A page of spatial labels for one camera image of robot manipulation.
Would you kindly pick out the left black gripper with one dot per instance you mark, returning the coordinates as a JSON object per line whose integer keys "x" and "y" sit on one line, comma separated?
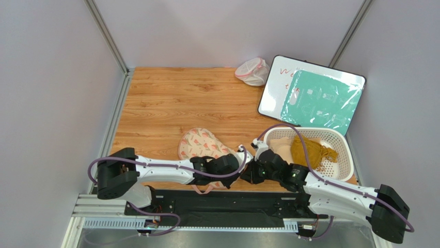
{"x": 228, "y": 183}

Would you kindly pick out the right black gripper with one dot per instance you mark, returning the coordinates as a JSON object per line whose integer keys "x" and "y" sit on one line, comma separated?
{"x": 253, "y": 171}

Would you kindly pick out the floral mesh laundry bag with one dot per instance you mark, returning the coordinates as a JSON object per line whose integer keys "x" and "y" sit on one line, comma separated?
{"x": 200, "y": 142}

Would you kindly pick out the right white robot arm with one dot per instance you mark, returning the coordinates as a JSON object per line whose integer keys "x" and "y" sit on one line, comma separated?
{"x": 383, "y": 209}

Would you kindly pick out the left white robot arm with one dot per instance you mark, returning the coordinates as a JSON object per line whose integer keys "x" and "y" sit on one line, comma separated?
{"x": 123, "y": 174}

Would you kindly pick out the beige bra in basket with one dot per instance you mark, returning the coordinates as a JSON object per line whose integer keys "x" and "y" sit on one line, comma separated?
{"x": 282, "y": 147}

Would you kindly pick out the white mesh bag pink trim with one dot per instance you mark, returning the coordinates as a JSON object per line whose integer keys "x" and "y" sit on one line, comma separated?
{"x": 253, "y": 72}

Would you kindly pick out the mustard yellow garment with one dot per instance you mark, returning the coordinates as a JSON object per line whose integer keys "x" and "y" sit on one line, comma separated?
{"x": 316, "y": 153}

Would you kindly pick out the white plastic basket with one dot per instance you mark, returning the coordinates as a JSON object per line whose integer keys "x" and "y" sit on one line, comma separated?
{"x": 343, "y": 169}

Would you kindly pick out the teal instruction sheet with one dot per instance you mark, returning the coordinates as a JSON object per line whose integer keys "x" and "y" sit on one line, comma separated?
{"x": 322, "y": 101}

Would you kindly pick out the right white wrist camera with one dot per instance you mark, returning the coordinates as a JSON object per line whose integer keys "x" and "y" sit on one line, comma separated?
{"x": 260, "y": 147}

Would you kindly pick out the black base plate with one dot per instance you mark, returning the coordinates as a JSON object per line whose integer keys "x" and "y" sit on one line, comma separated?
{"x": 229, "y": 209}

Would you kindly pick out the whiteboard with black frame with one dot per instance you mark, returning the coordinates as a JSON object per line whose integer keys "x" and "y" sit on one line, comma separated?
{"x": 279, "y": 80}

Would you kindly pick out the aluminium rail frame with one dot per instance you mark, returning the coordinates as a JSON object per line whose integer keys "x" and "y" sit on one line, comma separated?
{"x": 90, "y": 212}

